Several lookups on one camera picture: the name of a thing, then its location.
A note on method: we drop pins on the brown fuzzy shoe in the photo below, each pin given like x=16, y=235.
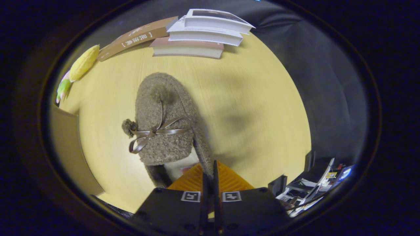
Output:
x=164, y=108

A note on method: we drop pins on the brown book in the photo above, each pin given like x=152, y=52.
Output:
x=137, y=37

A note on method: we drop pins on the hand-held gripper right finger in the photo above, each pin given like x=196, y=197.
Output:
x=217, y=203

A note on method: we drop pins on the plain white book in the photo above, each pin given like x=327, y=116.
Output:
x=203, y=36

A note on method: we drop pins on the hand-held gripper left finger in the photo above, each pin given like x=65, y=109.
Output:
x=205, y=203

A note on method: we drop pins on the pink cover book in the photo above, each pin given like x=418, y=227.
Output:
x=187, y=49

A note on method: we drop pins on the green pink plush toy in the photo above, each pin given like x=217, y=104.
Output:
x=63, y=88

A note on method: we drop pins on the white book with portrait cover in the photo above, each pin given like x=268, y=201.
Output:
x=213, y=23

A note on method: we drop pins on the yellow plush toy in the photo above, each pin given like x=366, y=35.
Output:
x=83, y=62

